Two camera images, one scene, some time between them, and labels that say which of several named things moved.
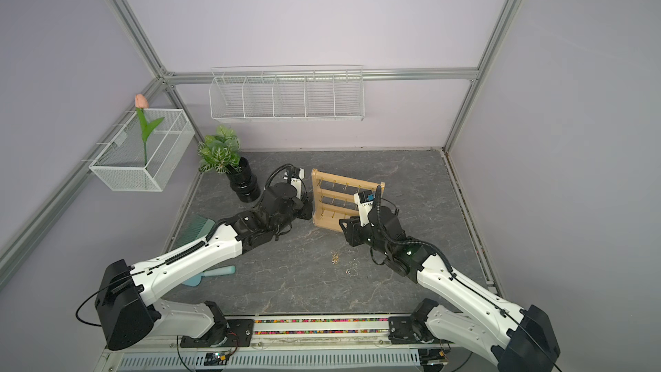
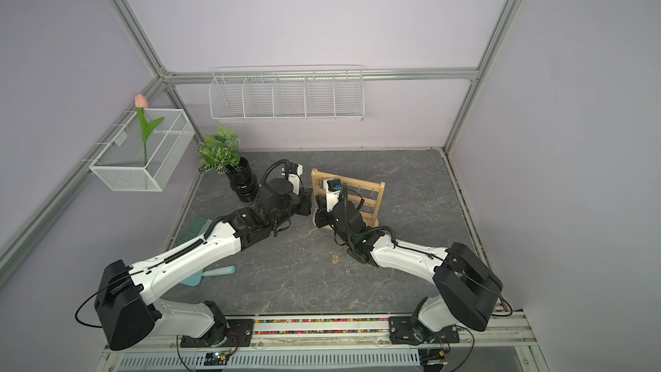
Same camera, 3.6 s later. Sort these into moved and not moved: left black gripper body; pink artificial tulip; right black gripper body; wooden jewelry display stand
Moved: right black gripper body
Not moved: left black gripper body; wooden jewelry display stand; pink artificial tulip
